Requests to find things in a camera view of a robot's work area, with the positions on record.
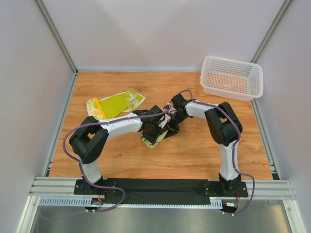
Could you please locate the green patterned towel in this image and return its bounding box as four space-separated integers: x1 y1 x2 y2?
140 131 168 149

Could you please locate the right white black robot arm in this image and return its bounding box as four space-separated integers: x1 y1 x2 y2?
166 93 242 190

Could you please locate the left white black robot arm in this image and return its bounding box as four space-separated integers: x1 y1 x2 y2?
69 104 171 187

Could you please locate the yellow green towel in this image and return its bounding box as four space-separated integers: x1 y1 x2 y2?
86 90 146 120

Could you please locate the white perforated plastic basket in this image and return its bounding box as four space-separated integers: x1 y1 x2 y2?
200 56 263 102

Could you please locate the black cloth strip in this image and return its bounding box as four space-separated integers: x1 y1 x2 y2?
104 178 210 205

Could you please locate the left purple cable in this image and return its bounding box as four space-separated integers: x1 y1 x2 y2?
63 104 171 213

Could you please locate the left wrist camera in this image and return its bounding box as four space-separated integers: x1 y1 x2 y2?
158 114 171 129

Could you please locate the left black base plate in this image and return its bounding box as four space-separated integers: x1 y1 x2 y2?
73 179 122 196

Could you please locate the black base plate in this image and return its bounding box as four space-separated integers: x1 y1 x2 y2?
73 179 122 196
203 181 248 198

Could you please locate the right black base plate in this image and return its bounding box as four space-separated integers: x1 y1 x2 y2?
203 181 248 198

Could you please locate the aluminium front rail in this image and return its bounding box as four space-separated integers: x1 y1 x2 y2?
29 177 295 200

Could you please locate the grey slotted cable duct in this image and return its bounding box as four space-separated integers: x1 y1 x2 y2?
38 197 223 210

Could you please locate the right aluminium frame post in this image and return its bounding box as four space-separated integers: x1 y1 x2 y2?
251 0 294 63

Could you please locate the aluminium frame post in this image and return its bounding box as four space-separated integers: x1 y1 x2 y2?
34 0 78 75
251 0 294 63

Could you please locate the left aluminium frame post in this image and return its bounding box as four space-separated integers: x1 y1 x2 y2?
34 0 78 75

